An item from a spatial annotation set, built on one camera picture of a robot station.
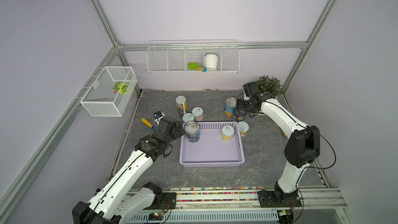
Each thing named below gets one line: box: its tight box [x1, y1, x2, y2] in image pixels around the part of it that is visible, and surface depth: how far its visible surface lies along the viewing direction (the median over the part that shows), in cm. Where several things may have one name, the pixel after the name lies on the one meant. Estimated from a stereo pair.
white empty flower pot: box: [204, 53, 219, 72], surface depth 94 cm
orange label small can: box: [237, 120, 250, 137], surface depth 96 cm
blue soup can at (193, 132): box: [185, 120, 201, 143], surface depth 89 cm
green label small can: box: [181, 112, 195, 123], surface depth 101 cm
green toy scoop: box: [187, 62, 207, 73], surface depth 101 cm
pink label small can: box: [191, 106, 205, 122], surface depth 104 cm
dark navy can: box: [233, 110, 248, 122], surface depth 95 cm
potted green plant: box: [256, 75, 284, 97], surface depth 98 cm
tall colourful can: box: [175, 95, 189, 117], surface depth 101 cm
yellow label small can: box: [221, 124, 235, 141], surface depth 94 cm
